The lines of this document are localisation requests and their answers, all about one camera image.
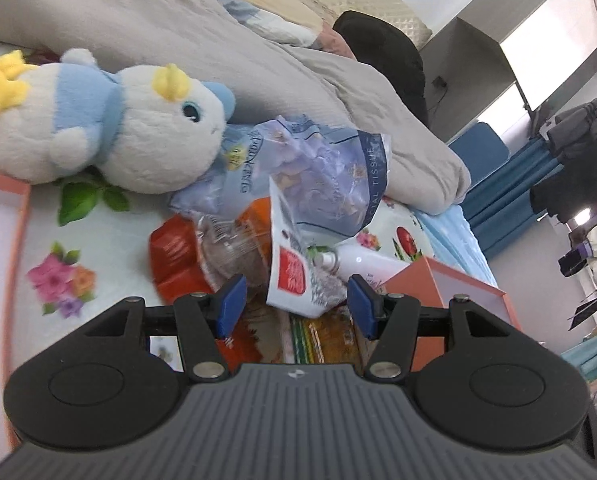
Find blue curtain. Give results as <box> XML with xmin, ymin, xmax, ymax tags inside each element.
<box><xmin>462</xmin><ymin>132</ymin><xmax>565</xmax><ymax>262</ymax></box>

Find pink cardboard box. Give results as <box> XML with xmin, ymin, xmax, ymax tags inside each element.
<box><xmin>377</xmin><ymin>257</ymin><xmax>522</xmax><ymax>377</ymax></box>

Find blue star bed sheet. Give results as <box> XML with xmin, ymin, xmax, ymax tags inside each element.
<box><xmin>412</xmin><ymin>204</ymin><xmax>500</xmax><ymax>292</ymax></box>

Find white plastic bottle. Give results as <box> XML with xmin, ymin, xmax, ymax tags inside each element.
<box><xmin>307</xmin><ymin>244</ymin><xmax>405</xmax><ymax>287</ymax></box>

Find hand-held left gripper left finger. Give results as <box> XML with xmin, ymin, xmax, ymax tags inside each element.
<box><xmin>48</xmin><ymin>274</ymin><xmax>248</xmax><ymax>384</ymax></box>

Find orange-red snack packet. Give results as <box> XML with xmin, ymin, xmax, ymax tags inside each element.
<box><xmin>149</xmin><ymin>197</ymin><xmax>275</xmax><ymax>307</ymax></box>

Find hanging dark clothes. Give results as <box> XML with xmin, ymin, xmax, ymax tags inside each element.
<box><xmin>528</xmin><ymin>94</ymin><xmax>597</xmax><ymax>223</ymax></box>

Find blue chair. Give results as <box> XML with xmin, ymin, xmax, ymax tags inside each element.
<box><xmin>447</xmin><ymin>121</ymin><xmax>511</xmax><ymax>173</ymax></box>

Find white red-label snack packet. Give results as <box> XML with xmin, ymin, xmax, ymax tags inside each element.
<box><xmin>267</xmin><ymin>175</ymin><xmax>355</xmax><ymax>319</ymax></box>

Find white and blue plush toy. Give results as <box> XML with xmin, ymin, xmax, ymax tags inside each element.
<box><xmin>0</xmin><ymin>48</ymin><xmax>237</xmax><ymax>195</ymax></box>

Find grey duvet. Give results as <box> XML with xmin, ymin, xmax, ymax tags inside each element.
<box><xmin>0</xmin><ymin>0</ymin><xmax>472</xmax><ymax>212</ymax></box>

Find pastel printed quilt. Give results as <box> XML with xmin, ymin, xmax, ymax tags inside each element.
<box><xmin>212</xmin><ymin>0</ymin><xmax>355</xmax><ymax>58</ymax></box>

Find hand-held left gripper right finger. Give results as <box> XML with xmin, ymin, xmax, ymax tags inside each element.
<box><xmin>347</xmin><ymin>275</ymin><xmax>545</xmax><ymax>380</ymax></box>

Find floral printed cloth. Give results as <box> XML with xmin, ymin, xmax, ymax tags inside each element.
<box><xmin>0</xmin><ymin>35</ymin><xmax>431</xmax><ymax>367</ymax></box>

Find pale blue tissue pack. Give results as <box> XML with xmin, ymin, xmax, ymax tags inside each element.
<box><xmin>168</xmin><ymin>115</ymin><xmax>395</xmax><ymax>239</ymax></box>

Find black cushion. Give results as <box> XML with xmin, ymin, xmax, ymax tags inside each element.
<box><xmin>332</xmin><ymin>10</ymin><xmax>430</xmax><ymax>127</ymax></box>

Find yellow and red snack packet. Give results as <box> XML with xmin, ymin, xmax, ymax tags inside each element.
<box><xmin>287</xmin><ymin>306</ymin><xmax>375</xmax><ymax>367</ymax></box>

